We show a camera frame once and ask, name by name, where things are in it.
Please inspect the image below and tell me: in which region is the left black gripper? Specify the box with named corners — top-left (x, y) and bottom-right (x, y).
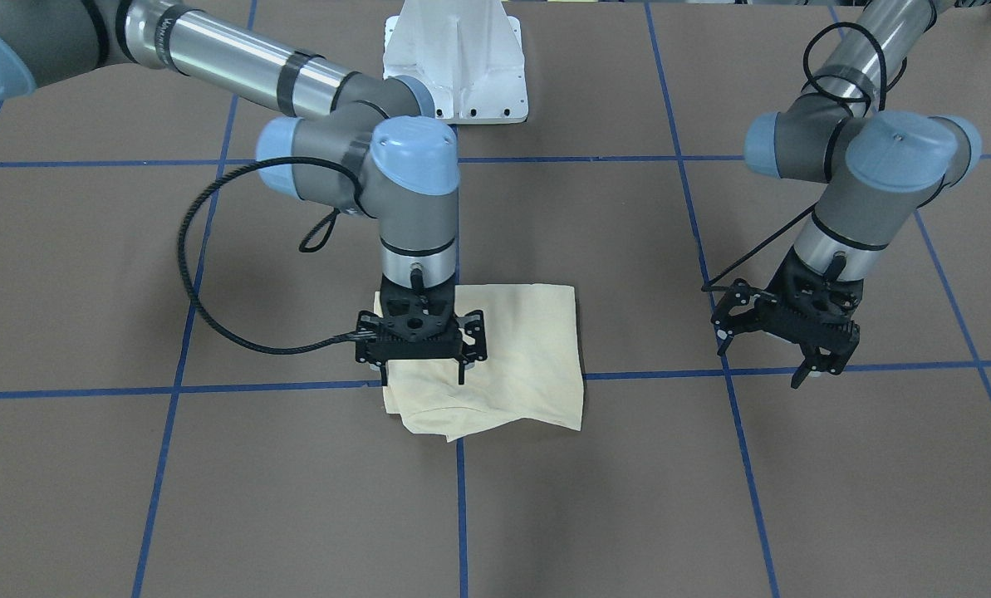
top-left (776, 249), bottom-right (864, 390)

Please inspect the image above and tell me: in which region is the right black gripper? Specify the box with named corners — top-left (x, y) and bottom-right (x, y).
top-left (377, 281), bottom-right (469, 389)

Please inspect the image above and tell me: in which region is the beige long sleeve shirt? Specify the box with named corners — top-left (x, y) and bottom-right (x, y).
top-left (382, 283), bottom-right (585, 442)

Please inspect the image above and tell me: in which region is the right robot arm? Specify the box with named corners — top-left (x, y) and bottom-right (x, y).
top-left (0, 1), bottom-right (488, 385)

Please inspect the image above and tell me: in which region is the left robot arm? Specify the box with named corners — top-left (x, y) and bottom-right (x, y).
top-left (724, 1), bottom-right (982, 389)

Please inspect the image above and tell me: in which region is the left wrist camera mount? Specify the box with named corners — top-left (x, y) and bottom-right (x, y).
top-left (710, 277), bottom-right (860, 355)

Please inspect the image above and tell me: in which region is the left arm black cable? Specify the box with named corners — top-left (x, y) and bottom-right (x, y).
top-left (701, 21), bottom-right (907, 293)

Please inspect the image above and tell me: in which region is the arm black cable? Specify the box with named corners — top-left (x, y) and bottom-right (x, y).
top-left (176, 156), bottom-right (371, 356)
top-left (701, 21), bottom-right (907, 293)

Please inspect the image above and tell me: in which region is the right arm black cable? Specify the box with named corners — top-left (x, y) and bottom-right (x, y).
top-left (176, 156), bottom-right (371, 356)

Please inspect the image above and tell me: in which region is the white pedestal base plate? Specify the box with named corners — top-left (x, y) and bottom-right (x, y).
top-left (384, 1), bottom-right (530, 125)

